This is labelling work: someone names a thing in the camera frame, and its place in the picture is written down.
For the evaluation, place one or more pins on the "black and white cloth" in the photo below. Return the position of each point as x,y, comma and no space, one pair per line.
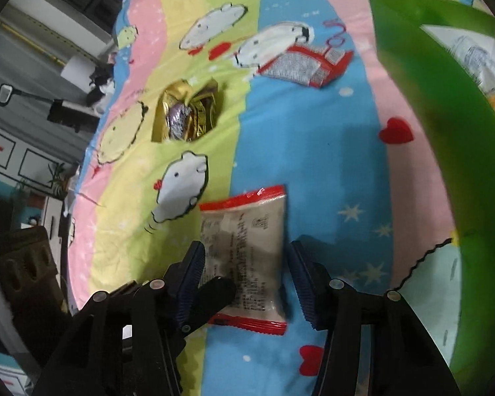
101,84

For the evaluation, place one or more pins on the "white drawer cabinet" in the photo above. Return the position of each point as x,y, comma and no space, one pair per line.
53,214

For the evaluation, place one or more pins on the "cartoon printed bed sheet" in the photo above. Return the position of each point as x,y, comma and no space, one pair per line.
313,152

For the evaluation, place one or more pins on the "gold foil snack packet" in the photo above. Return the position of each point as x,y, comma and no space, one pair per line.
198,111

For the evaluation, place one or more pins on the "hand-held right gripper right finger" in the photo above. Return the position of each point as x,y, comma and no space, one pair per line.
307,288

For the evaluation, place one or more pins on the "clear snack packet red ends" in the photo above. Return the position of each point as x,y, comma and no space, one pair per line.
251,239

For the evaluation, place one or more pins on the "white blue-print snack packet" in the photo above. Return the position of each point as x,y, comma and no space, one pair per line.
470,53

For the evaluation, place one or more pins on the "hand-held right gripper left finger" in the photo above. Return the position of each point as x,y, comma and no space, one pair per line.
189,280

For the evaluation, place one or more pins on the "red-bordered grey snack packet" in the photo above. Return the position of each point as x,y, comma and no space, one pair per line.
297,66

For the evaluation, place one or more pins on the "grey wardrobe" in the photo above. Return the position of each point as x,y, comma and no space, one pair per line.
24,62

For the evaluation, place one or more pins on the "dark brown block with holes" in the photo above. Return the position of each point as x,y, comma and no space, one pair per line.
24,264

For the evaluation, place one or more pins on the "green plastic basket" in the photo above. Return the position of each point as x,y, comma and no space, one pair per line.
437,132

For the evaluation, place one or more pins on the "green potted plant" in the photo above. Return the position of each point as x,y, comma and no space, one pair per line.
57,177

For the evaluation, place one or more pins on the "black screen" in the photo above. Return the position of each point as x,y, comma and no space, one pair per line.
8,214

